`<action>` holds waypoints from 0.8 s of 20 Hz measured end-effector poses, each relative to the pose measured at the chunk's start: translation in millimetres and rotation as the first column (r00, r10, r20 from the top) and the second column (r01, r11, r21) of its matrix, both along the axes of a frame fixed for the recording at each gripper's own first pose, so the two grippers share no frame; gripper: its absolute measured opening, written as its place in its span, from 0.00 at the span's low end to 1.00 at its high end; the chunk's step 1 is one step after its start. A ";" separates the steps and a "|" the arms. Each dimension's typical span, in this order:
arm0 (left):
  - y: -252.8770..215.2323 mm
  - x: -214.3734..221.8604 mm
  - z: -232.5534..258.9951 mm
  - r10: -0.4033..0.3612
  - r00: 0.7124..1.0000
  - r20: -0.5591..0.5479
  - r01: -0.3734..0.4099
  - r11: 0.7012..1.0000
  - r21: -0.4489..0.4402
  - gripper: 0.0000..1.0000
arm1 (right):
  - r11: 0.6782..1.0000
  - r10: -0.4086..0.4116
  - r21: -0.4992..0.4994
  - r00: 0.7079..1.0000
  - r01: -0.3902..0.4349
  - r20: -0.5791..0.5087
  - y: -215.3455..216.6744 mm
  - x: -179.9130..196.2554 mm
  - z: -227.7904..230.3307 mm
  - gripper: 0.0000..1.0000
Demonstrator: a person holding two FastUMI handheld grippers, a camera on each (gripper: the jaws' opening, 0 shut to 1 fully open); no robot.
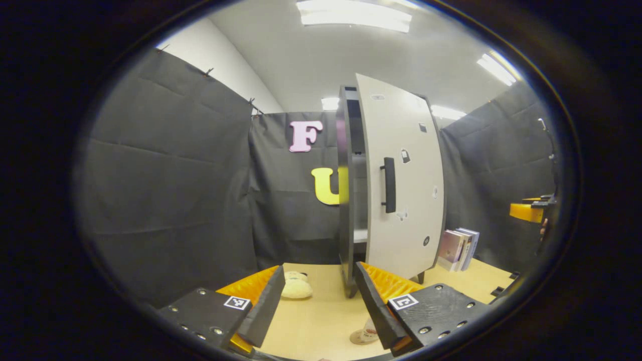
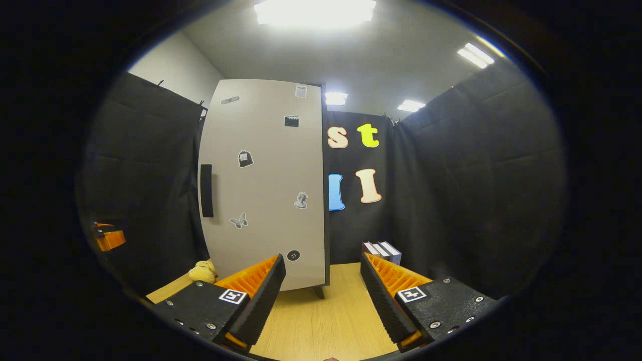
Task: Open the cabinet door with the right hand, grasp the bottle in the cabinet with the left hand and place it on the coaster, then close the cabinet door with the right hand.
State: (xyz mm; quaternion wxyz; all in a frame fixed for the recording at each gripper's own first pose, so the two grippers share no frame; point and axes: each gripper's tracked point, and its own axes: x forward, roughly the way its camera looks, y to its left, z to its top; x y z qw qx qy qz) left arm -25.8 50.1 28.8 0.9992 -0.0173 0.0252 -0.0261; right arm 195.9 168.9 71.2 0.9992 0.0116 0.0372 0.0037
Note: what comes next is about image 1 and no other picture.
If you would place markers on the round beige coaster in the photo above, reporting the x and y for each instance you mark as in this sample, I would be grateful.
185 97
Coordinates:
358 338

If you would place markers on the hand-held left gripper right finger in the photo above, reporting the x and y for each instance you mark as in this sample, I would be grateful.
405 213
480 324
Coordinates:
373 313

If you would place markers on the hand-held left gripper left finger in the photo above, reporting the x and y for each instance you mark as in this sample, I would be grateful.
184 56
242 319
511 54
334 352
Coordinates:
266 316

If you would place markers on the black backdrop cloth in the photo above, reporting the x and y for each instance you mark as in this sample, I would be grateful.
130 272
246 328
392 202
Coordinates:
175 200

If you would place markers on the white cabinet shelf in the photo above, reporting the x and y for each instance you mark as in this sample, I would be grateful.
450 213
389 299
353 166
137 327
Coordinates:
360 235

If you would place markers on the small black block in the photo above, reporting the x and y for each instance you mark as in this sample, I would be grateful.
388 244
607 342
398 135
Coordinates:
497 291
514 275

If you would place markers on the yellow plush toy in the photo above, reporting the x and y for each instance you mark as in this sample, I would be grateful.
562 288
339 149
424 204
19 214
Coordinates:
297 288

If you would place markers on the white spine book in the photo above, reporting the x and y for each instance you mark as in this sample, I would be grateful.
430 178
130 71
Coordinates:
466 245

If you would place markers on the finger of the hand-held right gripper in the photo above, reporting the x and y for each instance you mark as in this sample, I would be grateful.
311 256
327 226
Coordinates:
544 204
526 213

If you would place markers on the grey spine book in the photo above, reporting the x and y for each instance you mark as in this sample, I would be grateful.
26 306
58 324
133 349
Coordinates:
474 245

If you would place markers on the ceiling light panel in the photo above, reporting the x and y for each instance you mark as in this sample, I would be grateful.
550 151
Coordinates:
496 69
448 112
353 15
330 104

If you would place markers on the pink cover book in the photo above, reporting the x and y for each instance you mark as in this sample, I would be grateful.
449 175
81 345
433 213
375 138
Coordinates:
450 248

